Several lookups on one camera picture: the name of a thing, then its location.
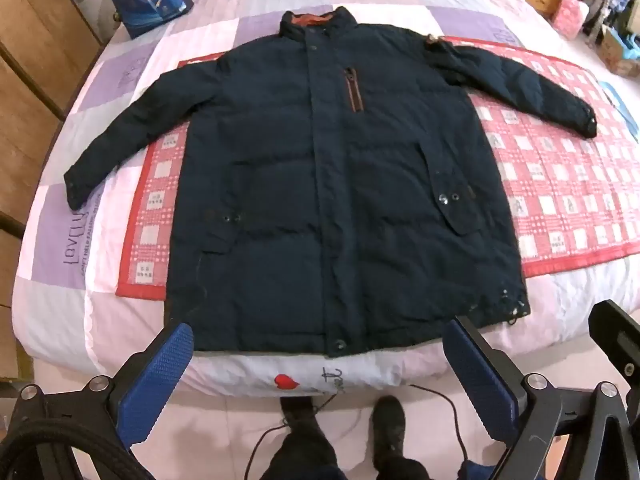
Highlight pink plastic bag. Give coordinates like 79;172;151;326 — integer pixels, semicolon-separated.
554;0;587;39

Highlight wooden wardrobe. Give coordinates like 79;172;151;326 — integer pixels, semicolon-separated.
0;0;123;381

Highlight person's shoe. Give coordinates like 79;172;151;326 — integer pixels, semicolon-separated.
279;396;323;448
369;395;407;456

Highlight dark navy padded jacket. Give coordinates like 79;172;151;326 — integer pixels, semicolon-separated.
63;6;598;358

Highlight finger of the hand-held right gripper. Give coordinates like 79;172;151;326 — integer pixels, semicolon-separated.
587;300;640;377

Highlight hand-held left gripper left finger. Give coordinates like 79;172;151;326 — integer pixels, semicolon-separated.
0;321;196;480

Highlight red checked mat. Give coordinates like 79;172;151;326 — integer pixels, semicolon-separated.
115;35;640;301

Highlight person's dark trouser legs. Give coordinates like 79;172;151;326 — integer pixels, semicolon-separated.
267;427;433;480

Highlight cardboard box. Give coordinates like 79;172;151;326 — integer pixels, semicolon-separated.
599;26;640;77

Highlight black braided cable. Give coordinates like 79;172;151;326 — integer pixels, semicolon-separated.
0;419;138;480

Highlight light blue cloth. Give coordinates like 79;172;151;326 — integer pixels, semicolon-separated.
599;80;640;138

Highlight person's black shoes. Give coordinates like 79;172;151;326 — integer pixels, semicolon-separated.
244;384;473;480

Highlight person's left shoe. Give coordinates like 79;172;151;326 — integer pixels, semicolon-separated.
279;396;323;448

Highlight person's right shoe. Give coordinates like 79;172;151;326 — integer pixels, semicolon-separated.
369;395;407;456

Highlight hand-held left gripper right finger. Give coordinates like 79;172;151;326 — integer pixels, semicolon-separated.
442;316;640;480

